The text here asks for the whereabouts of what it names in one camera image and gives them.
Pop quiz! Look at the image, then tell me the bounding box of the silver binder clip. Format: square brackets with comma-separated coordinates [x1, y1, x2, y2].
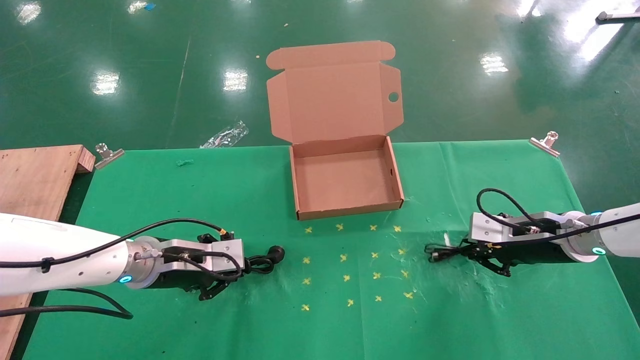
[529, 131, 561, 158]
[95, 143, 125, 170]

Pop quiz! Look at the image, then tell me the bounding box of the open brown cardboard box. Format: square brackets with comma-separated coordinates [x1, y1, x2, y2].
[265, 41, 405, 221]

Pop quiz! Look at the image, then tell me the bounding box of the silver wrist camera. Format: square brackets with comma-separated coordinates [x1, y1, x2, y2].
[469, 211, 576, 246]
[159, 238, 245, 275]

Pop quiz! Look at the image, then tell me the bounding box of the short black left gripper cable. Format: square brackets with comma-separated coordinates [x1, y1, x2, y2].
[135, 250, 245, 281]

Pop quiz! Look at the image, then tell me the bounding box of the brown wooden board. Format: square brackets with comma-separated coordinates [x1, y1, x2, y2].
[0, 145, 96, 360]

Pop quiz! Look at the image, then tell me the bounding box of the clear crumpled plastic wrapper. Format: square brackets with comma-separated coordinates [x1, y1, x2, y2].
[200, 120, 249, 149]

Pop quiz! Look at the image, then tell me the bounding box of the black wired mouse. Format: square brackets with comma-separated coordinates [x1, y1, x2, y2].
[425, 242, 476, 262]

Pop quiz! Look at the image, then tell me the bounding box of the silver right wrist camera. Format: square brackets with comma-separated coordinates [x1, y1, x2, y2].
[469, 211, 576, 246]

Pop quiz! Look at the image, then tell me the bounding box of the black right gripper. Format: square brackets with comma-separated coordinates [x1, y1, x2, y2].
[470, 212, 574, 277]

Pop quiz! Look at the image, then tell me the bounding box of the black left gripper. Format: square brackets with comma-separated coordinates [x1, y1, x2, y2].
[149, 232, 240, 302]

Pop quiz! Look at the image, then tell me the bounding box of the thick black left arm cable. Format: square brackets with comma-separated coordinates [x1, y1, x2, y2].
[0, 287, 134, 320]

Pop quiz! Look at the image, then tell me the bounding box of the black data cable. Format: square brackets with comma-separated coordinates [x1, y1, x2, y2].
[240, 245, 286, 275]

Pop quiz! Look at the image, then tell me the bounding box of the dark metal floor object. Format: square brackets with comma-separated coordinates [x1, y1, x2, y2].
[595, 11, 640, 24]

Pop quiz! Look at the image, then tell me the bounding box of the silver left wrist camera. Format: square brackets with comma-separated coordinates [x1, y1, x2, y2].
[159, 238, 245, 275]

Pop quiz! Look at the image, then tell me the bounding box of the black right camera cable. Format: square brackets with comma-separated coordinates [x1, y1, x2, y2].
[487, 214, 640, 249]

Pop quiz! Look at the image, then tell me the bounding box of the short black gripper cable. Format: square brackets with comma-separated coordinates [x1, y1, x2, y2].
[476, 188, 546, 235]
[135, 250, 245, 281]

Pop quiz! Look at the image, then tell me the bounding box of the short black right gripper cable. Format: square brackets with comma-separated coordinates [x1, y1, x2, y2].
[476, 188, 546, 235]

